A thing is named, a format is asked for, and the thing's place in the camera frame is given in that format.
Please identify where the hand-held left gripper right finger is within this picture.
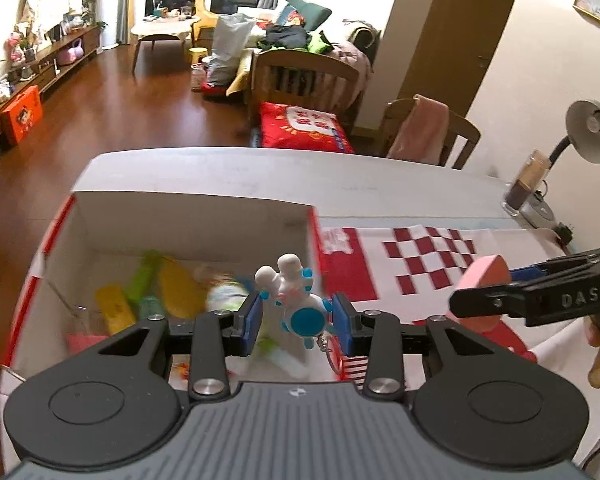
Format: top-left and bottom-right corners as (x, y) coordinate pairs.
(331, 294), (501, 402)

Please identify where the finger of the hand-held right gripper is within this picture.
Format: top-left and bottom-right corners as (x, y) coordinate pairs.
(510, 244), (600, 283)
(449, 282), (528, 320)

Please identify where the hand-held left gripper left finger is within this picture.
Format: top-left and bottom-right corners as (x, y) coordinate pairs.
(95, 292), (263, 402)

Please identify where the pink heart-shaped block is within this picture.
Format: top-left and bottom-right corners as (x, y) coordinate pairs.
(452, 254), (513, 333)

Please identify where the white blue keychain figure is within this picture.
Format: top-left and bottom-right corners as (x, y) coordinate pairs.
(254, 252), (347, 376)

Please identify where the yellow pear-shaped toy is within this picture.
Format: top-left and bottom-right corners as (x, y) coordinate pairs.
(159, 257), (206, 318)

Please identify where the bright green highlighter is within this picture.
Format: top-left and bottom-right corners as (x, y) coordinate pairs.
(125, 250), (165, 306)

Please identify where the white cardboard box red trim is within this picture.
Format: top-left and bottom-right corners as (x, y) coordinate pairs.
(0, 191), (326, 411)

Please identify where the small yellow box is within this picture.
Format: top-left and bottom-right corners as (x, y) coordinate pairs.
(96, 285), (137, 335)

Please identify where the red white printed table mat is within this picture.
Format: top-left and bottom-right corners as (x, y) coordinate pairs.
(319, 225), (588, 391)

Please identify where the glass bottle with dark contents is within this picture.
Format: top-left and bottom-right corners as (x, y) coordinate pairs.
(502, 149), (551, 217)

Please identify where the grey desk lamp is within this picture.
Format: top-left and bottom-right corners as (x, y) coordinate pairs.
(522, 100), (600, 228)

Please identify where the pink towel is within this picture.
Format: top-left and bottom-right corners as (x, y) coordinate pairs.
(387, 94), (451, 165)

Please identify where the red printed cushion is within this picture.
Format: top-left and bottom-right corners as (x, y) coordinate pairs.
(257, 102), (356, 153)

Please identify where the wooden door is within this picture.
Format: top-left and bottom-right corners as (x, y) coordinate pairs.
(400, 0), (528, 118)

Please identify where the pink blanket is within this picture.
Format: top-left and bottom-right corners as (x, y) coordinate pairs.
(330, 40), (373, 106)

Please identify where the wooden slatted chair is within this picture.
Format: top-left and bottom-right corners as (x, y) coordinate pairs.
(247, 49), (361, 133)

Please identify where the large grey plastic bag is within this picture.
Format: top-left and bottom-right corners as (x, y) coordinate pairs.
(207, 12), (256, 88)

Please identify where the green cloth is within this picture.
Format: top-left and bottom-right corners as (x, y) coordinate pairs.
(307, 30), (333, 53)

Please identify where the black clothing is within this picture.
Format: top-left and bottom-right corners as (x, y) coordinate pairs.
(262, 24), (308, 51)

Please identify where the wooden coffee table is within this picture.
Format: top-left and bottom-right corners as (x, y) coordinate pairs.
(130, 14), (202, 76)

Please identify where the orange gift box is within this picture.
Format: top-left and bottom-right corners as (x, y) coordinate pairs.
(0, 85), (44, 147)

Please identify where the sofa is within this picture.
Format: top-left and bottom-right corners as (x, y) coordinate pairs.
(237, 0), (381, 111)

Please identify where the teal pillow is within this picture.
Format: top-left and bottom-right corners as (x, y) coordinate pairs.
(285, 0), (331, 26)

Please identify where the yellow giraffe toy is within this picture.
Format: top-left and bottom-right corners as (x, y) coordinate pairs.
(189, 0), (219, 46)

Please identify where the pink toy bag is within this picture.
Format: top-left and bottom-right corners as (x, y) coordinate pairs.
(55, 39), (84, 66)

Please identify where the wooden TV cabinet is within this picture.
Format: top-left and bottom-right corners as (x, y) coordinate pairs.
(0, 25), (101, 156)

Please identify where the pink doll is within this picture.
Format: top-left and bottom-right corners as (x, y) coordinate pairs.
(7, 30), (26, 61)

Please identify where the white printed hanging cloth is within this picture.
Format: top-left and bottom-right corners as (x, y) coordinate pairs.
(20, 0), (83, 36)

